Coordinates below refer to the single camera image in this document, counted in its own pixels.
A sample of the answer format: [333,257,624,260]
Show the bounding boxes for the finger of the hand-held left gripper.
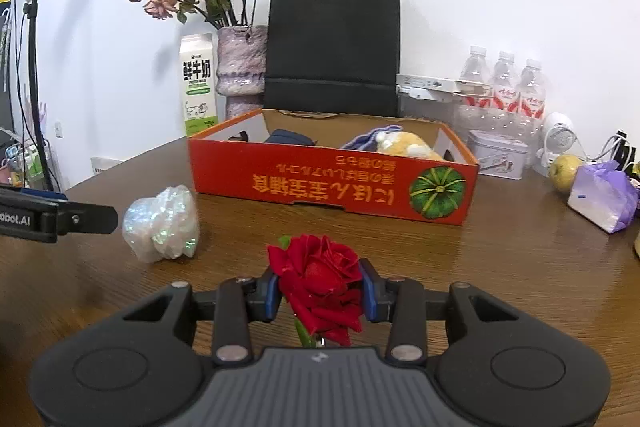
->
[0,186,67,202]
[42,202,119,239]

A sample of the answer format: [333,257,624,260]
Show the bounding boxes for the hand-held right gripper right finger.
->
[360,258,521,365]

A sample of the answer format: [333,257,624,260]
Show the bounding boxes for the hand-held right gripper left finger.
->
[120,271,280,367]

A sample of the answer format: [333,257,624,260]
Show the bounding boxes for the red rose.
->
[266,234,365,349]

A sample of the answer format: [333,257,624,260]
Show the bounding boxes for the iridescent plastic bag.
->
[122,186,201,264]

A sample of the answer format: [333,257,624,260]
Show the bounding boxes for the red cardboard box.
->
[188,108,480,228]

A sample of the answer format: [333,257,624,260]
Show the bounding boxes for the yellow plush toy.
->
[375,131,446,162]

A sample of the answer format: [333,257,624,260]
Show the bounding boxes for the purple woven cloth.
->
[341,125,403,152]

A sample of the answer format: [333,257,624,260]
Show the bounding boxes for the navy blue pouch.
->
[264,129,321,148]

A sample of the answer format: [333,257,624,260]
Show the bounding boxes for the white board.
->
[90,157,126,180]

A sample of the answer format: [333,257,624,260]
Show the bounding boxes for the white green milk carton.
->
[179,33,219,138]

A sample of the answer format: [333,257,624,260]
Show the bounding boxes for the white metal tin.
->
[467,129,530,181]

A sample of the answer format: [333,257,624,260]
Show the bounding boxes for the black light stand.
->
[22,0,63,195]

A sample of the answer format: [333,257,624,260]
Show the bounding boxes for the purple marbled vase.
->
[216,25,269,120]

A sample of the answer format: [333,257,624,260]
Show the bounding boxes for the long white box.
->
[396,73,493,100]

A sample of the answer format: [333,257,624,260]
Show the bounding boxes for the green apple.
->
[548,153,586,194]

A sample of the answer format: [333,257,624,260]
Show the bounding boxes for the small white fan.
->
[532,112,581,178]

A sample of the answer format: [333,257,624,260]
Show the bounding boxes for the black paper bag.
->
[262,0,402,118]

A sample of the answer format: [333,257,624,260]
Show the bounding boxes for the clear water bottle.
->
[517,59,549,142]
[490,52,522,142]
[456,46,496,132]

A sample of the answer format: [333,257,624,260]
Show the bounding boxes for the purple tissue packet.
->
[567,160,640,234]

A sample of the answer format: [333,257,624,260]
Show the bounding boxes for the wire rack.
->
[0,127,53,188]

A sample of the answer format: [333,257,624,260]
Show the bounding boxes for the white cable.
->
[595,131,632,164]

